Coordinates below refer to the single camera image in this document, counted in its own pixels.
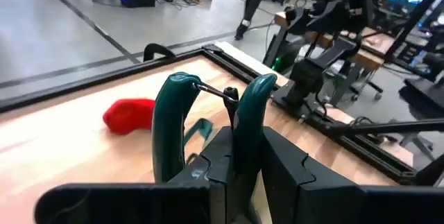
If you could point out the green pruning shears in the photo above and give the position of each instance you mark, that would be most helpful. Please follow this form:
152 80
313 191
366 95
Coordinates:
170 130

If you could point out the black aluminium table frame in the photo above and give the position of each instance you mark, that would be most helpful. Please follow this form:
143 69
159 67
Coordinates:
69 85

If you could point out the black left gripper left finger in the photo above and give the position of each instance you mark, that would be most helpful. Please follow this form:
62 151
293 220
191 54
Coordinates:
138 203

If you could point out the black metal stand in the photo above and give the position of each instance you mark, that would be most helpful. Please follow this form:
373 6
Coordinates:
399 127

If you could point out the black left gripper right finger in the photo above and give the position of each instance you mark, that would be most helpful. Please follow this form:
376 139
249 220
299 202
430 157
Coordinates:
312 196

